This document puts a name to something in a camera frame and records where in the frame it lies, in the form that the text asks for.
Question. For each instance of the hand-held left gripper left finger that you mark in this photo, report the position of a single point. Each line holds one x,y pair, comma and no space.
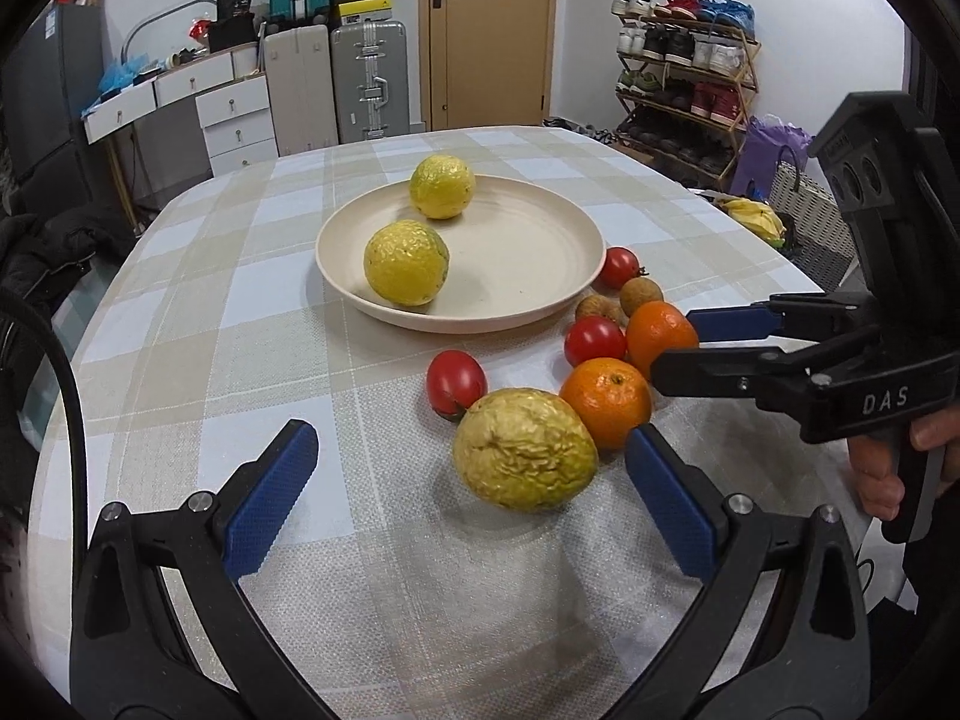
270,495

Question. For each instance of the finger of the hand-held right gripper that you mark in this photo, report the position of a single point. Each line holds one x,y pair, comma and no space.
731,324
697,373

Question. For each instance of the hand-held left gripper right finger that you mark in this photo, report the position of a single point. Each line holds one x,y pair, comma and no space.
667,495

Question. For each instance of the orange tangerine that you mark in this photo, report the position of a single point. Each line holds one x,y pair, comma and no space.
660,337
606,401

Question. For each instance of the brown longan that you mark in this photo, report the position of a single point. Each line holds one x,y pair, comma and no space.
643,296

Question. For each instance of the red tomato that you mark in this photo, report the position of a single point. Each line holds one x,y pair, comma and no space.
618,268
456,382
595,340

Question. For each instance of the brown kiwi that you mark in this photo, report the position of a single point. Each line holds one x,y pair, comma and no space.
598,310

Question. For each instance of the greenish yellow passion fruit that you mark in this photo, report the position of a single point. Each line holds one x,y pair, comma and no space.
525,448

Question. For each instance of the beige round plate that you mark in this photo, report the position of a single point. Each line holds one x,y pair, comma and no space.
517,255

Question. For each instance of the person's right hand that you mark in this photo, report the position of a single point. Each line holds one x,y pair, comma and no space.
877,472

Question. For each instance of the white woven basket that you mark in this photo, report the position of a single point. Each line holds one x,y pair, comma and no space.
814,221

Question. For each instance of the bunch of bananas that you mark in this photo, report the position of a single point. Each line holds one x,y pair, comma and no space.
754,216

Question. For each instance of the purple bag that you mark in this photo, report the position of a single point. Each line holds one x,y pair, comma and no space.
769,154

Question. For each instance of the yellow lemon on plate front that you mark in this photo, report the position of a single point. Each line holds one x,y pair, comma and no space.
406,262

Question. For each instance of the yellow lemon on plate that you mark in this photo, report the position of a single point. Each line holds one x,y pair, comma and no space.
442,186
406,262

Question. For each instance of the wooden shoe rack with shoes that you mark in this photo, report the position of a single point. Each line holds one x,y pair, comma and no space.
675,45

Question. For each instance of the yellow lemon on plate back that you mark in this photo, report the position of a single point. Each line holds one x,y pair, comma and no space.
442,186

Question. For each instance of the black jacket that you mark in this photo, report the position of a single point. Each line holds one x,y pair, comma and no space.
52,255

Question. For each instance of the white drawer cabinet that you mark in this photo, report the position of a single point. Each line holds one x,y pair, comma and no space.
236,127

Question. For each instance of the wooden door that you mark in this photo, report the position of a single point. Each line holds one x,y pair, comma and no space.
487,37

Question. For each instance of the beige suitcase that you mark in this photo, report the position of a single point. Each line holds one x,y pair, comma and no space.
300,90

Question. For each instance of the white desk with drawers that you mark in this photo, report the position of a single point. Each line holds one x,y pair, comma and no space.
187,86

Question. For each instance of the silver suitcase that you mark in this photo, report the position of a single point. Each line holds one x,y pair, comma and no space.
371,82

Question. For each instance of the blue plastic bag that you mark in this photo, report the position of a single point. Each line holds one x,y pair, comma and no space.
124,75

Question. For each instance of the dark grey refrigerator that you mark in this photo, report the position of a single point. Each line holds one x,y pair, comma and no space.
52,90

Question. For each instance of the yellow black shoe box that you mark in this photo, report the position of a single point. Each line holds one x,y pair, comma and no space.
365,11

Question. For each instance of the black pouch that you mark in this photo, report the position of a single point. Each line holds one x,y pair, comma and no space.
234,4

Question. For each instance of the grey arched frame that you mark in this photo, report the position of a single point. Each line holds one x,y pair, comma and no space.
161,11

